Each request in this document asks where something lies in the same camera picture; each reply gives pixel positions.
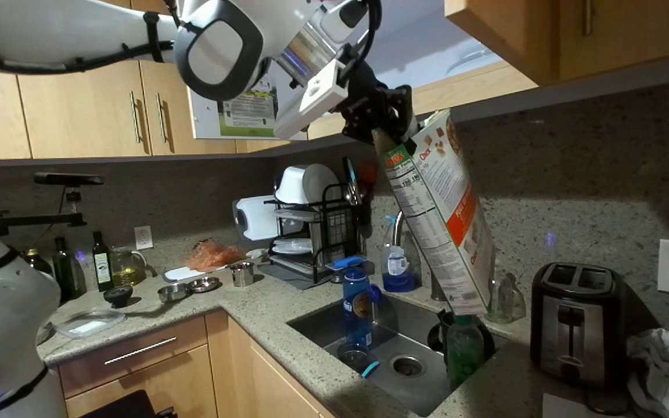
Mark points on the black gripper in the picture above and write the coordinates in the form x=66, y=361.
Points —
x=372, y=105

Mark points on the green cereal box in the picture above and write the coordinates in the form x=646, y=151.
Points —
x=439, y=202

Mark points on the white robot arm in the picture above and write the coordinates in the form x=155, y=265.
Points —
x=222, y=49

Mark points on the open white cabinet door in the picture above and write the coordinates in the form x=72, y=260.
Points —
x=251, y=115

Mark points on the wooden upper right cabinet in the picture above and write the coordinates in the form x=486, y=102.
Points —
x=551, y=41

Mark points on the white bowl on rack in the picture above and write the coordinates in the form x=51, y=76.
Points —
x=308, y=185

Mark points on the black dish drying rack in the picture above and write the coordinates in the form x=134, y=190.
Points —
x=317, y=236

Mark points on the blue water bottle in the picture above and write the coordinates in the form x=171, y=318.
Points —
x=359, y=297

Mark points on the small steel cup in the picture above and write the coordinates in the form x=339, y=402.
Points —
x=242, y=273

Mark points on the steel kitchen faucet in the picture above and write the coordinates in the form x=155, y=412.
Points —
x=407, y=243

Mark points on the orange plastic bag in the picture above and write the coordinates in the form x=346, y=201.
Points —
x=210, y=254

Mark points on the wooden upper left cabinets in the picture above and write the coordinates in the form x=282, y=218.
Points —
x=123, y=110

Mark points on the black mug in sink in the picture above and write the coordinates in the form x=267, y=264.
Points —
x=439, y=337

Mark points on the clear glass soap dispenser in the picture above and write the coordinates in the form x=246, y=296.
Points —
x=508, y=300

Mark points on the green soda bottle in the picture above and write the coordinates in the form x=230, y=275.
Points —
x=462, y=348

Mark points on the steel kitchen sink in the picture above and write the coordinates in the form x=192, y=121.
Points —
x=401, y=370

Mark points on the black silver toaster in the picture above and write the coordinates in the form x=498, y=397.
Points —
x=577, y=323

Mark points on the dark olive oil bottle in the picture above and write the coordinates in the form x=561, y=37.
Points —
x=101, y=260

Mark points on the dark wine bottle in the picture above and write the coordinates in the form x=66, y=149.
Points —
x=68, y=269

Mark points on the white crumpled cloth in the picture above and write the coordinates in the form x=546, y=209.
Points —
x=649, y=370

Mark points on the wooden lower drawer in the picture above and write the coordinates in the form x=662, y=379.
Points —
x=123, y=355

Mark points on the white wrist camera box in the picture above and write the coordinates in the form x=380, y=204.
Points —
x=323, y=91

